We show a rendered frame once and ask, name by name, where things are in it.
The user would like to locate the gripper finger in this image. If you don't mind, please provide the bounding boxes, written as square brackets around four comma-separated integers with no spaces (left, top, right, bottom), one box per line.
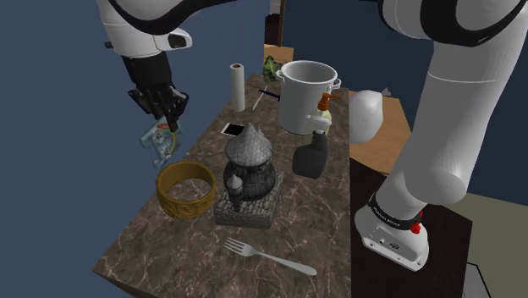
[128,88,164,121]
[164,86,190,133]

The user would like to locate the grey tower model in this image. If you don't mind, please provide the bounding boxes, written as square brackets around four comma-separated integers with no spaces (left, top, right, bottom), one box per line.
[212,122,285,230]

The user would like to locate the dark blue pen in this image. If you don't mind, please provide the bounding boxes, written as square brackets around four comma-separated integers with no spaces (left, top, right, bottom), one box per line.
[258,88,282,102]

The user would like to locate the rainbow patterned toy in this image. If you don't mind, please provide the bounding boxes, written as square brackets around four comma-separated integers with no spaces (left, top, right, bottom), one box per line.
[140,117,184,168]

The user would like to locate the white paper towel roll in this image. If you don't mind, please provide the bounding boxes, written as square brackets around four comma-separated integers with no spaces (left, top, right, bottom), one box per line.
[229,62,246,113]

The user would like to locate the large white pot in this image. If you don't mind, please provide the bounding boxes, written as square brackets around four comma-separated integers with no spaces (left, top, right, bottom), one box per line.
[274,59,343,136]

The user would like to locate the wooden table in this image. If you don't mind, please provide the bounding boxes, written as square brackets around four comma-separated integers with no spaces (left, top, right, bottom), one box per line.
[348,90,414,177]

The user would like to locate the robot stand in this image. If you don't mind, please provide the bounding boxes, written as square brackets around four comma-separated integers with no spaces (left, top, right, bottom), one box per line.
[349,156,474,298]

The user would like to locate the orange pump soap dispenser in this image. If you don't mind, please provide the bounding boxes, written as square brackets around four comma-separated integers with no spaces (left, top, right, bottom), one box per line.
[316,92,343,136]

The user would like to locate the white rounded object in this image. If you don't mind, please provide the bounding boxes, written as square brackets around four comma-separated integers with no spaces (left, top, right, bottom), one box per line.
[349,89,385,145]

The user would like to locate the black spray bottle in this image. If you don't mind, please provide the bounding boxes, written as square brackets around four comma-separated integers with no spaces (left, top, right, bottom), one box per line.
[291,114,333,180]

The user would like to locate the white smartphone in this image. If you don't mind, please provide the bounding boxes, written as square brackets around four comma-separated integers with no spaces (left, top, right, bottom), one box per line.
[220,122,245,138]

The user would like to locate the silver fork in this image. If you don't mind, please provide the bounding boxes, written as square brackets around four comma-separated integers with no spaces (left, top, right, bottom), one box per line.
[223,236,318,277]

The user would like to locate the green leafy object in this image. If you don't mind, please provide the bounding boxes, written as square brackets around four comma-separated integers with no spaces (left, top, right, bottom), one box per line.
[261,55,285,83]

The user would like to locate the golden carved ring bowl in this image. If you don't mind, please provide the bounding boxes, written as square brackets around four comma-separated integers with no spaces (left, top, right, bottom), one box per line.
[155,160,218,220]

